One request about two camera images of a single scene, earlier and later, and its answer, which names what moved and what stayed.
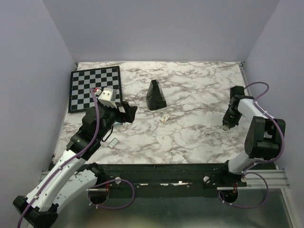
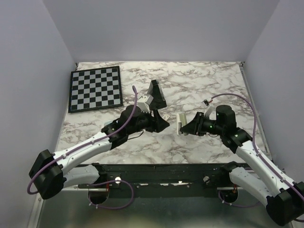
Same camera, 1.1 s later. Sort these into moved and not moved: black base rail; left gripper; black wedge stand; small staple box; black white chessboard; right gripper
Moved: right gripper; left gripper
Not moved: black base rail; black white chessboard; small staple box; black wedge stand
